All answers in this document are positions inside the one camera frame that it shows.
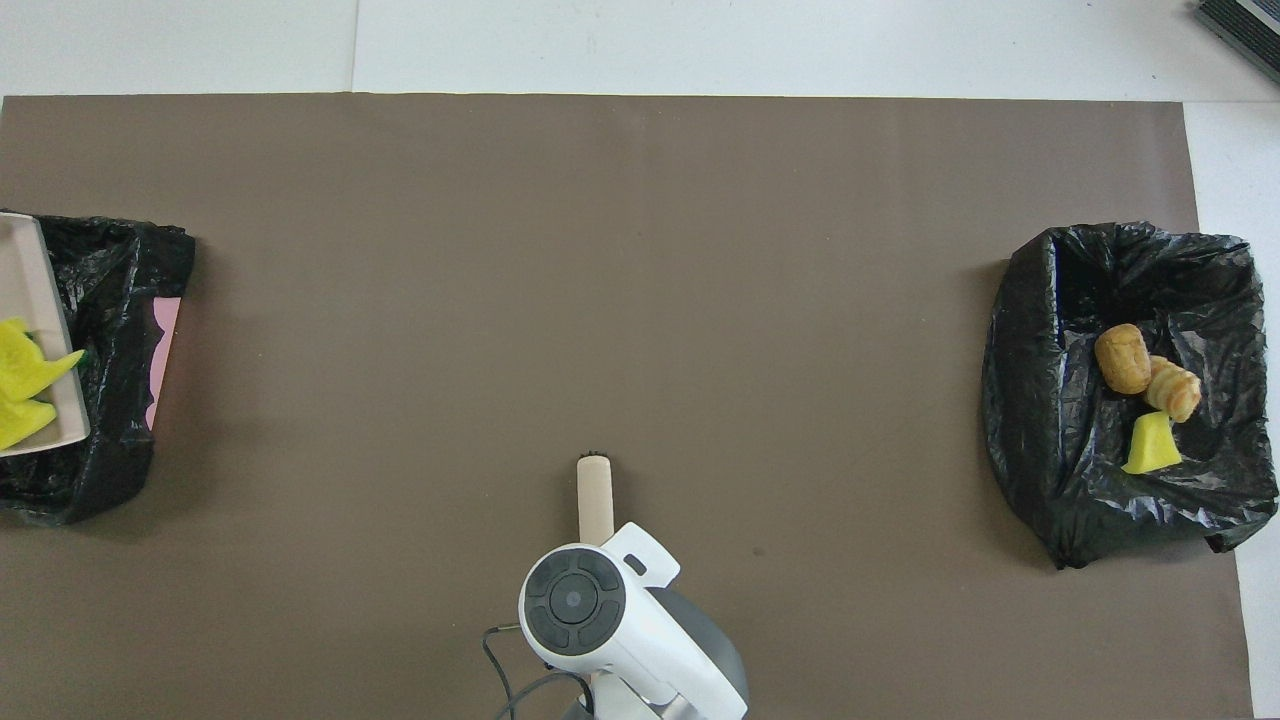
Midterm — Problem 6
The brown table mat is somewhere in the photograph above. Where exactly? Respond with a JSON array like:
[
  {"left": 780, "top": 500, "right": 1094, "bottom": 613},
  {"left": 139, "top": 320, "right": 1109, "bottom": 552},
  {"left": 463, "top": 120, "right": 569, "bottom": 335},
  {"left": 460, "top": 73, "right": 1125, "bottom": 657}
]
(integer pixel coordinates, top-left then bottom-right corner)
[{"left": 0, "top": 93, "right": 1256, "bottom": 720}]

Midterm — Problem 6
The golden mini croissant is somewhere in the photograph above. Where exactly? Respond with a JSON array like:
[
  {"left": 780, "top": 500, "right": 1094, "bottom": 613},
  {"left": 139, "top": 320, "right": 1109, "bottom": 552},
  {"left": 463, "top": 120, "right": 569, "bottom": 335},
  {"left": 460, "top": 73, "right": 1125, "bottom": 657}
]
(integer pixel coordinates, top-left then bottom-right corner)
[{"left": 1143, "top": 356, "right": 1203, "bottom": 424}]

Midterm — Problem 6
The dark grey ribbed device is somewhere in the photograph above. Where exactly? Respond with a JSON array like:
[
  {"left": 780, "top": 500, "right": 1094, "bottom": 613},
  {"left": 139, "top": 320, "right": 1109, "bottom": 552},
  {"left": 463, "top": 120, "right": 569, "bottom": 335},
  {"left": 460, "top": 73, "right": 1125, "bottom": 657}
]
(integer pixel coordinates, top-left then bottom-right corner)
[{"left": 1190, "top": 0, "right": 1280, "bottom": 86}]

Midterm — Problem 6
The pink plastic bin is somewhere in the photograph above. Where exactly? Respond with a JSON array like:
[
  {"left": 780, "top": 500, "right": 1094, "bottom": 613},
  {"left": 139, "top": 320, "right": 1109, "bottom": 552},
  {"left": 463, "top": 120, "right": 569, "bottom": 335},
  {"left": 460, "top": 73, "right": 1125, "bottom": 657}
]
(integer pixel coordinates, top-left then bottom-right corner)
[{"left": 145, "top": 297, "right": 183, "bottom": 429}]

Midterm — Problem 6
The black trash bag bin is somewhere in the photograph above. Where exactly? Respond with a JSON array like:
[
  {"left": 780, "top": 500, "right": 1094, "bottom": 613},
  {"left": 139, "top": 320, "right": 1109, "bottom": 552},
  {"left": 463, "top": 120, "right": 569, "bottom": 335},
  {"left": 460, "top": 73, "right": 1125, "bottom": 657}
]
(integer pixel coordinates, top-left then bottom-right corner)
[
  {"left": 978, "top": 222, "right": 1280, "bottom": 570},
  {"left": 0, "top": 208, "right": 196, "bottom": 528}
]

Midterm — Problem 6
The brown bread roll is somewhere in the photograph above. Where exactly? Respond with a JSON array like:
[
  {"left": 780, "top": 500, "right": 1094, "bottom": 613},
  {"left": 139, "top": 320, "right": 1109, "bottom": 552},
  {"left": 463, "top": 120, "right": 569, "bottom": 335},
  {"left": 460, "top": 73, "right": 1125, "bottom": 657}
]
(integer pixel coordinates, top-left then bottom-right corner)
[{"left": 1094, "top": 323, "right": 1153, "bottom": 395}]

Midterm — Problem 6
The beige hand brush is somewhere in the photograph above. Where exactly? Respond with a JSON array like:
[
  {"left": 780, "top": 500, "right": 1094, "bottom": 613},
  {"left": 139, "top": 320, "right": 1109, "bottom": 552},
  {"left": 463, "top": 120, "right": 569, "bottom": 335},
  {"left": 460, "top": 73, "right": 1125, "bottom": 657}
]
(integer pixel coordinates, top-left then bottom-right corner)
[{"left": 577, "top": 452, "right": 613, "bottom": 547}]

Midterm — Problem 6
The beige plastic dustpan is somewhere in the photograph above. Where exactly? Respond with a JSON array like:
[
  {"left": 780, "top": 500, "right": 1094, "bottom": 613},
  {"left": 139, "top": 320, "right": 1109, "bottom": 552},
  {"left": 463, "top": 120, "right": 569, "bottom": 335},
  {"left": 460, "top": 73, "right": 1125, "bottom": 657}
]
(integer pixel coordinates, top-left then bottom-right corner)
[{"left": 0, "top": 212, "right": 91, "bottom": 459}]

